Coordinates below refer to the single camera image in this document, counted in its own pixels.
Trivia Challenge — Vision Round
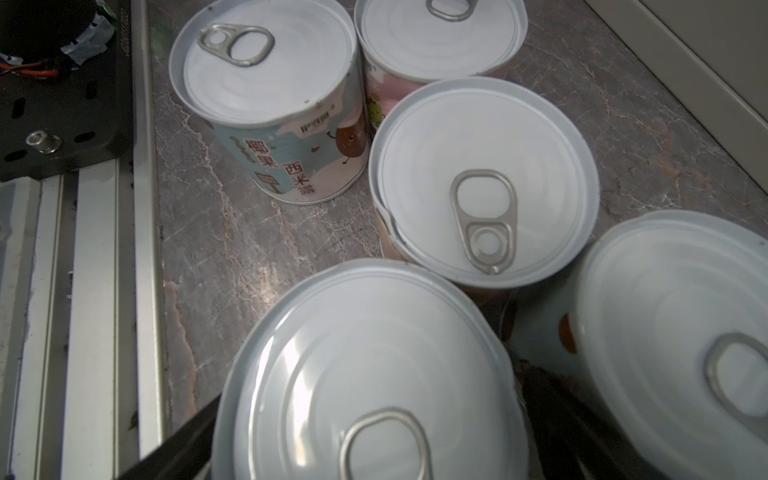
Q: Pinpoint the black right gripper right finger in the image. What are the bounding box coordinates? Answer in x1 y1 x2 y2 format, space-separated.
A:
518 362 648 479

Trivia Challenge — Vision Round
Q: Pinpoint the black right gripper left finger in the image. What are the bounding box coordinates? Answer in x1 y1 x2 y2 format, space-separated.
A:
119 396 221 480

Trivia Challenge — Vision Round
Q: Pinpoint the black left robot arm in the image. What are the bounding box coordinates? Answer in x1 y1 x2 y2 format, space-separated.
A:
1 1 134 181

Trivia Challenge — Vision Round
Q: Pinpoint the white lid can blue label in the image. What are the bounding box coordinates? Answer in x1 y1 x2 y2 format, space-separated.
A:
509 209 768 480

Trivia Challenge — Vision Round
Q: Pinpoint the grey metal cabinet box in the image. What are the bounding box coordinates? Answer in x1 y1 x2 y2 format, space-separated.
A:
588 0 767 188

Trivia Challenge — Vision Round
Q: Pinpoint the white lid can pink label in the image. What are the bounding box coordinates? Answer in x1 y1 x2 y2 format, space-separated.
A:
353 0 528 130

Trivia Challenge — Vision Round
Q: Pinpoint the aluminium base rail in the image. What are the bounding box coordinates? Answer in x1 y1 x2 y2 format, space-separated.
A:
1 1 169 479

